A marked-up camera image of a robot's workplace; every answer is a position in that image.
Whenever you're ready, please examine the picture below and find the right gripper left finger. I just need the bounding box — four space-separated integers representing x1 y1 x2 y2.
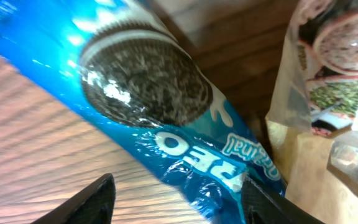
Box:
32 173 116 224

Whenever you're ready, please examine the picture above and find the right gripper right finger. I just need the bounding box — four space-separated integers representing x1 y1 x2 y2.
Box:
241 177 324 224

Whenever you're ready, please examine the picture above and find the brown cookie snack bag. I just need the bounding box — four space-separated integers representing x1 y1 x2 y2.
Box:
266 0 358 223

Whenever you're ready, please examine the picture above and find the blue oreo cookie pack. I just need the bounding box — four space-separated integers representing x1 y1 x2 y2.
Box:
0 0 286 223

